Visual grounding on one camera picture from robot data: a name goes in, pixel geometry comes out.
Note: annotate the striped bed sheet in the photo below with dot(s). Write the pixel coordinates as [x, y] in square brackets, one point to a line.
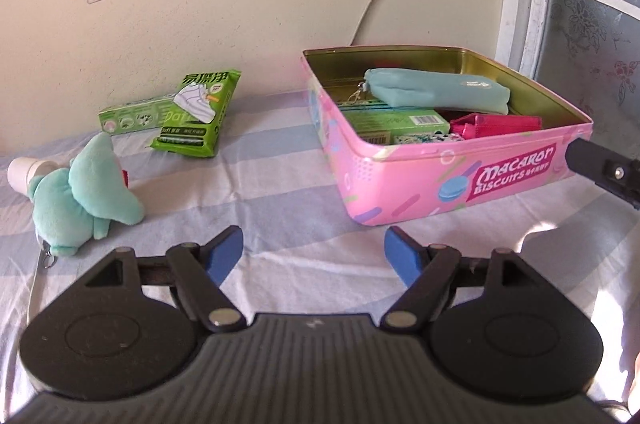
[280, 204]

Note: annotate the teal plush toy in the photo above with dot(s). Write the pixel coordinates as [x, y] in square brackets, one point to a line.
[95, 184]

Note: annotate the green wipes packet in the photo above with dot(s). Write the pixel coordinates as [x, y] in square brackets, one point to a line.
[200, 114]

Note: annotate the magenta wallet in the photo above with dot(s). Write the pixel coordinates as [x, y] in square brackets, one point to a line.
[500, 124]

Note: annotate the pink biscuit tin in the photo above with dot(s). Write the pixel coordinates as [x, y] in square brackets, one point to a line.
[400, 189]

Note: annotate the green toothpaste box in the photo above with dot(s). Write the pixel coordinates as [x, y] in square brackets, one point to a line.
[130, 117]

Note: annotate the teal zipper pouch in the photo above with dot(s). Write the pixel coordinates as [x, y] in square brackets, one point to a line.
[440, 89]

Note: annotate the white pill bottle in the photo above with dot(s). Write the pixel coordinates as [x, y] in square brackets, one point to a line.
[22, 174]

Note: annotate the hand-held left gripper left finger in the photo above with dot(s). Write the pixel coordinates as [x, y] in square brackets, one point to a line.
[225, 254]

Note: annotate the patterned window glass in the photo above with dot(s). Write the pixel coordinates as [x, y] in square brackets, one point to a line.
[590, 54]

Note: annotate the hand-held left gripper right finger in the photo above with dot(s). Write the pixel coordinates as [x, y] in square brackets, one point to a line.
[402, 254]

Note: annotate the green medicine box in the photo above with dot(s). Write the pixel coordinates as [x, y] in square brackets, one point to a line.
[390, 122]

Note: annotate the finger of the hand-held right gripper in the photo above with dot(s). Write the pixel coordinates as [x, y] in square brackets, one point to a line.
[600, 164]

